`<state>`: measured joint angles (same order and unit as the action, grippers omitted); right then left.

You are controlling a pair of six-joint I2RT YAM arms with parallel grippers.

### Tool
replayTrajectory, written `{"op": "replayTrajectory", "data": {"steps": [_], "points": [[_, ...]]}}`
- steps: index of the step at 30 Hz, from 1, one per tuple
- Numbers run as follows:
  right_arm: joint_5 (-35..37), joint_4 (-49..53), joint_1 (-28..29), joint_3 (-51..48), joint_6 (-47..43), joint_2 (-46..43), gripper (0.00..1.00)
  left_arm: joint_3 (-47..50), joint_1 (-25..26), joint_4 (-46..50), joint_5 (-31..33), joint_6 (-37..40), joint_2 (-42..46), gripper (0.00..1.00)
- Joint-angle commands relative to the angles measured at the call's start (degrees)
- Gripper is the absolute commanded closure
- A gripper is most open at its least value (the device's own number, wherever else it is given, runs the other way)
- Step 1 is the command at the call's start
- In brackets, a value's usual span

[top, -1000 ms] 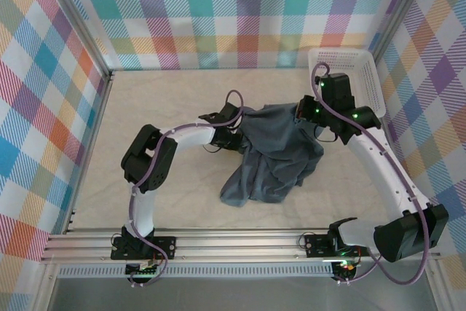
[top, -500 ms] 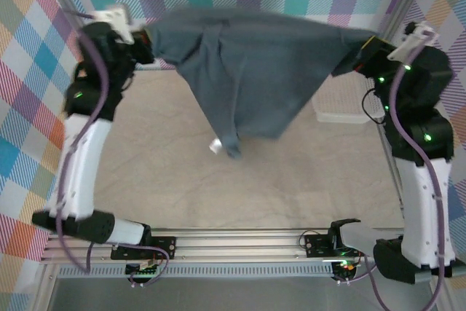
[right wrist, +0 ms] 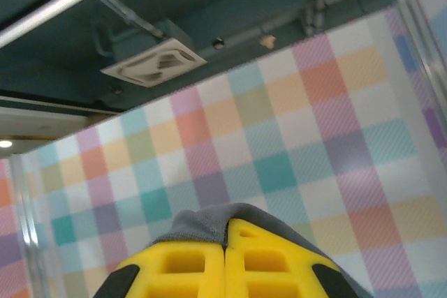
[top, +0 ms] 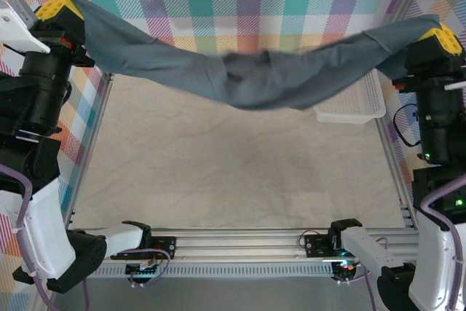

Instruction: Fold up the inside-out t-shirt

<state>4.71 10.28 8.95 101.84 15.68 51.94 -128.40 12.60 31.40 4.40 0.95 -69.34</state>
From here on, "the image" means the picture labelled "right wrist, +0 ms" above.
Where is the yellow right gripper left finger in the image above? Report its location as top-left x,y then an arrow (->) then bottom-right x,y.
92,240 -> 225,298

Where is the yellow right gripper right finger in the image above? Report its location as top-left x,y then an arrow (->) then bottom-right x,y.
224,217 -> 366,298

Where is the grey t-shirt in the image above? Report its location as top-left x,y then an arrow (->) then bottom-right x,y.
148,202 -> 376,298

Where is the white ceiling air vent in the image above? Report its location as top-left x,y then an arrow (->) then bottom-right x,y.
100,38 -> 209,88

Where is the aluminium frame post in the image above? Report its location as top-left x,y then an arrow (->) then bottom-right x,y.
396,0 -> 447,117
8,156 -> 50,298

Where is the aluminium frame bar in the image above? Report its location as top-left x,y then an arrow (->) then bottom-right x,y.
0,0 -> 146,50

